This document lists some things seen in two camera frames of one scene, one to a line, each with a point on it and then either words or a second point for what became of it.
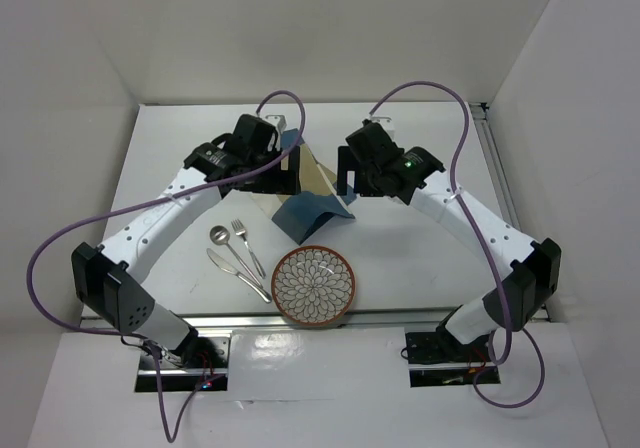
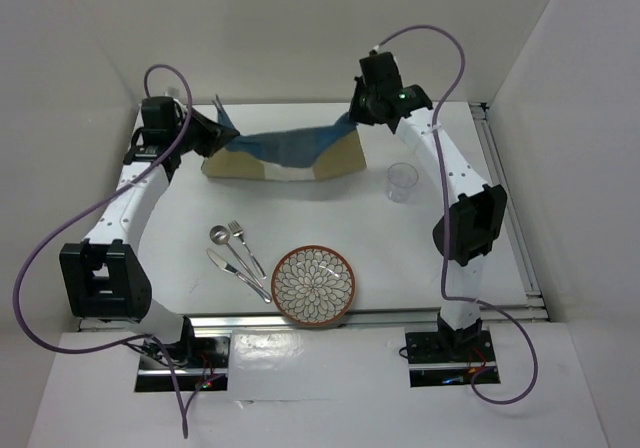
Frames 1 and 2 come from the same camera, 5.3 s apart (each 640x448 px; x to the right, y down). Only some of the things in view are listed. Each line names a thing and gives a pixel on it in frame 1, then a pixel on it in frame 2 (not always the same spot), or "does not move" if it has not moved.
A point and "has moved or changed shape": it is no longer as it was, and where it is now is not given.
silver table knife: (225, 266) does not move
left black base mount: (209, 360) does not move
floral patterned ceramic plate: (313, 285) does not move
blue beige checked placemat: (296, 214) has moved or changed shape
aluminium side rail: (490, 149) does not move
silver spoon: (220, 236) does not move
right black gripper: (348, 161) to (355, 114)
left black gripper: (282, 181) to (214, 135)
